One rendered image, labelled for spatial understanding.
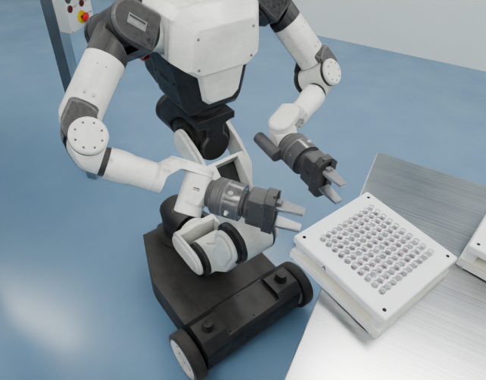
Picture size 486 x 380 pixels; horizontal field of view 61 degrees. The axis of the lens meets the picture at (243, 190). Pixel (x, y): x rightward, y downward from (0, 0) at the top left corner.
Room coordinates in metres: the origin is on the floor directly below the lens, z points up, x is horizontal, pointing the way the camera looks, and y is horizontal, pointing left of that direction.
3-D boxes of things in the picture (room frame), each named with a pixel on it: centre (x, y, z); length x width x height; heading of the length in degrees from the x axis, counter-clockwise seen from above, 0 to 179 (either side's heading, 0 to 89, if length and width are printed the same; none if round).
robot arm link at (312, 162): (0.82, -0.17, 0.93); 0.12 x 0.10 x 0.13; 33
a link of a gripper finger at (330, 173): (0.75, -0.22, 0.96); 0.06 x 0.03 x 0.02; 33
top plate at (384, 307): (0.57, -0.29, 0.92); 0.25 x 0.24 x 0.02; 131
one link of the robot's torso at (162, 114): (1.11, 0.18, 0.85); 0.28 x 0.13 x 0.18; 41
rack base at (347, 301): (0.57, -0.29, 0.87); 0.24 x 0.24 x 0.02; 41
